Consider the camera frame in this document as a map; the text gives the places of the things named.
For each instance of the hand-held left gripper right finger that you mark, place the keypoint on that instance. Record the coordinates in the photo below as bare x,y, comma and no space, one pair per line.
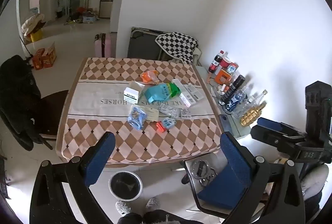
234,159

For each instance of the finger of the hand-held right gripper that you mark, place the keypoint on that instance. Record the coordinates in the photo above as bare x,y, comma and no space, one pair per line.
264,133
269,123

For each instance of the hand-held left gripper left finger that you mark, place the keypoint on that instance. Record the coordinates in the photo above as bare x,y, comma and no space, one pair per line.
99,161

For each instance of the round black waste bin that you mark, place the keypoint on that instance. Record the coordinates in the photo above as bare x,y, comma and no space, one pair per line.
125,186

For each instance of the large silver blister pack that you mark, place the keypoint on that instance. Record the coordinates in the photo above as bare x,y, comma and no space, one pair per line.
168,111

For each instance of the person's right forearm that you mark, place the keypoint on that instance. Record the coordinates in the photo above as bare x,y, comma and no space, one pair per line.
317,180

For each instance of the gold bottle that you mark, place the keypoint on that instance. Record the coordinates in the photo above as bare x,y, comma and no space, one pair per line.
250,116

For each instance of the grey side table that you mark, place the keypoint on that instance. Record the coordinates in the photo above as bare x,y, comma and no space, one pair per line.
241,130

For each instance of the clear glass bottle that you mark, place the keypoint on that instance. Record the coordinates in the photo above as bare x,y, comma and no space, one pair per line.
255,99

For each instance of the dark phone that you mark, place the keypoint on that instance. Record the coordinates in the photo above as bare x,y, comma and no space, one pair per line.
225,121

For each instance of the blue drink can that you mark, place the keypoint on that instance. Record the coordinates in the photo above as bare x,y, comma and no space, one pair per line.
234,102

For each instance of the blue seat chair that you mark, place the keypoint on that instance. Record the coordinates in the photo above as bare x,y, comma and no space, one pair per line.
220,198

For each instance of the round metal lid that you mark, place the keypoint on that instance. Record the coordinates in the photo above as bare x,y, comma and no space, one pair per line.
194,168

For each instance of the black spray can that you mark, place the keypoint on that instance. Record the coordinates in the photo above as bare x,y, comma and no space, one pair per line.
232,89

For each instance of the grey fuzzy slipper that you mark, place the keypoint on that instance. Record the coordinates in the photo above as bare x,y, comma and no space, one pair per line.
153,203
123,207

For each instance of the brown checkered tablecloth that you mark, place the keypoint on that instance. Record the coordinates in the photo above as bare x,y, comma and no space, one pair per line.
98,107

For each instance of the blue white packet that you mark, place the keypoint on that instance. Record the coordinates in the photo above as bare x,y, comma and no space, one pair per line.
136,117

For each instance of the blue red can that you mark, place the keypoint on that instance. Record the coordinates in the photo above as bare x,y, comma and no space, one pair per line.
233,68

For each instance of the small silver blister pack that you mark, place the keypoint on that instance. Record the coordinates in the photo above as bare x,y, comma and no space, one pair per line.
185,113

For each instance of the dark wooden chair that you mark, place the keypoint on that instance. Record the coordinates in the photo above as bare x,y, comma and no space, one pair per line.
53,112

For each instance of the small orange packet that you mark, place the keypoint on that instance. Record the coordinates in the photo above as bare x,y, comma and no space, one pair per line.
160,127

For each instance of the beige paper card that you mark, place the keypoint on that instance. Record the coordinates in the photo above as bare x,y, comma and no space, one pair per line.
152,115

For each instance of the long white pink box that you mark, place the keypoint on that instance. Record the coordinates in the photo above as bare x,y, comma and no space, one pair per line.
190,102

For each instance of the white open cardboard box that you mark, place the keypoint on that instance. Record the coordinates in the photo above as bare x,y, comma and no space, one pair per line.
131,94

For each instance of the small blue packet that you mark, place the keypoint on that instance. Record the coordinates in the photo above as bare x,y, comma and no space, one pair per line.
169,123

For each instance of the red white cup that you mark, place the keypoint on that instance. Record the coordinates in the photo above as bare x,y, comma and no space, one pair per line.
226,62

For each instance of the grey white flat box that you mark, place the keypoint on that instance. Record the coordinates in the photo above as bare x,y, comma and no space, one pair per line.
194,93

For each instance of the cola bottle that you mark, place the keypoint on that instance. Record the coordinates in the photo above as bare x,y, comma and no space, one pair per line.
215,63

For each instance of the teal plastic bag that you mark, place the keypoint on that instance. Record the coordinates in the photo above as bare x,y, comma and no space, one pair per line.
158,93

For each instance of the green packet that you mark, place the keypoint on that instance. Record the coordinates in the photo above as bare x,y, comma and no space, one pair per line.
174,89

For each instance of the orange plastic bag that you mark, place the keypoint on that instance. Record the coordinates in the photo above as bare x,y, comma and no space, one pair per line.
149,76

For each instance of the black coat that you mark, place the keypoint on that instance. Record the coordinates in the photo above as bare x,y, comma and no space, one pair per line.
15,94

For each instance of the pink suitcase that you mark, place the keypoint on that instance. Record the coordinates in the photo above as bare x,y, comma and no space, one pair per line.
99,46

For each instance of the orange cardboard box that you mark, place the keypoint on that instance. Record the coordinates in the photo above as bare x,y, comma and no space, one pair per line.
38,59
49,57

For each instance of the black white checkered blanket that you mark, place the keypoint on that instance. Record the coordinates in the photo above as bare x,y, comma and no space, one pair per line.
179,45

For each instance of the dark grey folding cot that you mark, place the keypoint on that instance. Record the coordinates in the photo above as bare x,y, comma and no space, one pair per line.
144,44

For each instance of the yellow bin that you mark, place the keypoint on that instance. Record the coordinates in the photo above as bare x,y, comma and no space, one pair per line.
36,35

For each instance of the pile of floor clutter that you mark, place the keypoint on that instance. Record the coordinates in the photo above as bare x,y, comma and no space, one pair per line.
83,16

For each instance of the white cabinet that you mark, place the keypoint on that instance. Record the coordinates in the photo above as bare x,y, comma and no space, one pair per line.
115,14

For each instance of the white cloth pile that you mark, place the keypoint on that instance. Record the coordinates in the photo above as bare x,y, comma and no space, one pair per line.
31,22

